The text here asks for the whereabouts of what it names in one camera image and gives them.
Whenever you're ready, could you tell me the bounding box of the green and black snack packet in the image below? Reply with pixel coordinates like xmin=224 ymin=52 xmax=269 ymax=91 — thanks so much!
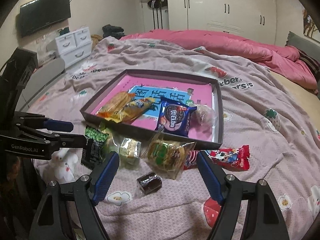
xmin=80 ymin=124 xmax=110 ymax=169

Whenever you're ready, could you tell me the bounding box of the brown cake packet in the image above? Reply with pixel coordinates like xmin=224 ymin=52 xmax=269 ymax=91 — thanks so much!
xmin=135 ymin=171 xmax=163 ymax=198

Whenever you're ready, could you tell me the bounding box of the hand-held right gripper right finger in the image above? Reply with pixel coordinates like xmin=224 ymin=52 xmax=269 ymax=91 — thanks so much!
xmin=196 ymin=151 xmax=290 ymax=240

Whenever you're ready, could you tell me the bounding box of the orange cracker packet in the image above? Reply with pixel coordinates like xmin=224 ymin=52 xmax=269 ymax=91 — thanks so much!
xmin=96 ymin=91 xmax=137 ymax=122

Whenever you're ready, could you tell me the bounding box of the clear green-label cookie bag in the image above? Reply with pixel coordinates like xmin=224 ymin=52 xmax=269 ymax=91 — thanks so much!
xmin=146 ymin=132 xmax=197 ymax=180

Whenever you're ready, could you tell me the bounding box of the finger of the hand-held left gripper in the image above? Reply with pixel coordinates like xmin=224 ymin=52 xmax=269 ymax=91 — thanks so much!
xmin=19 ymin=126 xmax=88 ymax=150
xmin=11 ymin=112 xmax=74 ymax=133

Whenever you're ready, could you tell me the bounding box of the white wardrobe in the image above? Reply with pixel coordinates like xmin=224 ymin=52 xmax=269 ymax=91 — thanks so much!
xmin=166 ymin=0 xmax=278 ymax=47

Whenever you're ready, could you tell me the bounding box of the beige bed sheet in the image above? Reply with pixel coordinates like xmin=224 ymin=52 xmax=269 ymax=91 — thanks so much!
xmin=269 ymin=70 xmax=320 ymax=105

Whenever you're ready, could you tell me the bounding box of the wicker basket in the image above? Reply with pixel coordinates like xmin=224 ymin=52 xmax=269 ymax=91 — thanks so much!
xmin=90 ymin=34 xmax=104 ymax=53

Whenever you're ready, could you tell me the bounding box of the pile of dark clothes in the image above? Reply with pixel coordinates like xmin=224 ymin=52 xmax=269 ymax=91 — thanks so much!
xmin=102 ymin=24 xmax=125 ymax=39

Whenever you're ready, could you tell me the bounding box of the clear round pastry bag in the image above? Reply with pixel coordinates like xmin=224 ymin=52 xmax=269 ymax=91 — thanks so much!
xmin=191 ymin=100 xmax=217 ymax=128

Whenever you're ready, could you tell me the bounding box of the small cream wafer packet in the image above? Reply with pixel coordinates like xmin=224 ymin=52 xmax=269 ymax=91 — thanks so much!
xmin=117 ymin=137 xmax=142 ymax=167

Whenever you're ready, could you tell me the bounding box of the yellow foil snack packet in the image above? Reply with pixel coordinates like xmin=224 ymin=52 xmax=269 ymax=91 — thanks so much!
xmin=120 ymin=97 xmax=157 ymax=124

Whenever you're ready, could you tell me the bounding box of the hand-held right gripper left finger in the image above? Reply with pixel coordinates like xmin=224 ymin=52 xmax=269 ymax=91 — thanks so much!
xmin=29 ymin=151 xmax=120 ymax=240

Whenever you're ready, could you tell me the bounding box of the pink duvet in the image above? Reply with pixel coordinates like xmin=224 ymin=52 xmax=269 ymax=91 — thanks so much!
xmin=120 ymin=29 xmax=318 ymax=90

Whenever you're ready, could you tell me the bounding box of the grey padded headboard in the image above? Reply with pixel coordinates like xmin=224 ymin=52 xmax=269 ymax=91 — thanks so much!
xmin=285 ymin=31 xmax=320 ymax=63

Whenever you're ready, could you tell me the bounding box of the coat rack with hats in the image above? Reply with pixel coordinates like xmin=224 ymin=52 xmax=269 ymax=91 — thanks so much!
xmin=140 ymin=0 xmax=169 ymax=30

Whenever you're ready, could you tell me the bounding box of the pink book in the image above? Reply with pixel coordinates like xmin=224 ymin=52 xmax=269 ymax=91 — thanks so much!
xmin=91 ymin=76 xmax=214 ymax=143

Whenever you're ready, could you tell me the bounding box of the white drawer chest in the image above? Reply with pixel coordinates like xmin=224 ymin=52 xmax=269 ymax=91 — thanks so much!
xmin=55 ymin=27 xmax=92 ymax=69

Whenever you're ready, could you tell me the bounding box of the red candy packet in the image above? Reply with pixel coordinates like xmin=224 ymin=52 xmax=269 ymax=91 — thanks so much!
xmin=184 ymin=145 xmax=250 ymax=172

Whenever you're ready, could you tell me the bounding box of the black wall television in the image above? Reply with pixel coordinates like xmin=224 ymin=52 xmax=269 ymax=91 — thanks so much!
xmin=16 ymin=0 xmax=72 ymax=38

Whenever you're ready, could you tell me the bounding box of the dark striped pillow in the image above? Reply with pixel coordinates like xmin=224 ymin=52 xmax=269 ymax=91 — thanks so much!
xmin=297 ymin=50 xmax=320 ymax=75

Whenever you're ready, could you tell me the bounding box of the blue cookie packet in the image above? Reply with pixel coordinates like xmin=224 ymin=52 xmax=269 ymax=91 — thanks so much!
xmin=155 ymin=96 xmax=198 ymax=138

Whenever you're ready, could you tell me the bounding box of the grey shallow cardboard box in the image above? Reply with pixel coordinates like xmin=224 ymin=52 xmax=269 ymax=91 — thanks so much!
xmin=80 ymin=69 xmax=224 ymax=148

